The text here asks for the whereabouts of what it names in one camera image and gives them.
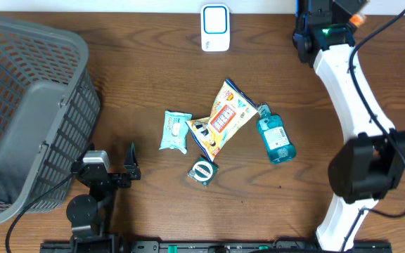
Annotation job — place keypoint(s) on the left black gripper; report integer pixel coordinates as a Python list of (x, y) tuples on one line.
[(131, 172)]

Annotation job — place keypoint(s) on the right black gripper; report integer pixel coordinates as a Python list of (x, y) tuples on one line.
[(349, 22)]

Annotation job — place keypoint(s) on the orange snack packet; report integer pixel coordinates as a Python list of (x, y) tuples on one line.
[(357, 20)]

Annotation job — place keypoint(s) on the teal wet wipes pack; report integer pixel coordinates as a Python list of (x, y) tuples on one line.
[(175, 130)]

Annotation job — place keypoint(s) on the green round-label box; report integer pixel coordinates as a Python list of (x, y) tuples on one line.
[(203, 171)]

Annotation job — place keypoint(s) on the yellow snack bag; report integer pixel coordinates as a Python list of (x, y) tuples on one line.
[(231, 109)]

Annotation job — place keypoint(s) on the blue mouthwash bottle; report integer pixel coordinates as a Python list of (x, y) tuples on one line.
[(271, 129)]

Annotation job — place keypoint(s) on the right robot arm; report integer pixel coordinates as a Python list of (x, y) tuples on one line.
[(368, 173)]

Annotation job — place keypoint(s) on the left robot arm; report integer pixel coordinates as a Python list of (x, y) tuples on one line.
[(90, 214)]

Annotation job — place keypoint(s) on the white barcode scanner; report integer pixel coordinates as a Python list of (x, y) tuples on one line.
[(215, 27)]

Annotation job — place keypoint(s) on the grey plastic shopping basket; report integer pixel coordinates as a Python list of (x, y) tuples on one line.
[(48, 111)]

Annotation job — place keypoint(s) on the black mounting rail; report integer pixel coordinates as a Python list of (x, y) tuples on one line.
[(205, 247)]

